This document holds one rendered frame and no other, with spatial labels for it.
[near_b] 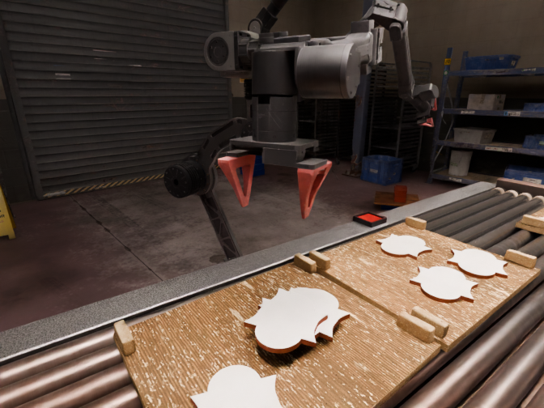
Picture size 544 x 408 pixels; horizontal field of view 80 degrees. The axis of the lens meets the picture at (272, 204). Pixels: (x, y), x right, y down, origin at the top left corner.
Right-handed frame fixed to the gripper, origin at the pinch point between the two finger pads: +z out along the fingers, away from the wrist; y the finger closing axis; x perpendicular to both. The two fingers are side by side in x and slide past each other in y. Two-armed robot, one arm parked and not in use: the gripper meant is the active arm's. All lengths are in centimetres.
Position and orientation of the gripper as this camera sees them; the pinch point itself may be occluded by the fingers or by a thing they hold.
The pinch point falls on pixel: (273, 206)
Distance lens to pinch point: 45.6
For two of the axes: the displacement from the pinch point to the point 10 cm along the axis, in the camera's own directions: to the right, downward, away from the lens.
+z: -0.1, 9.5, 3.1
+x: -4.9, 2.7, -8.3
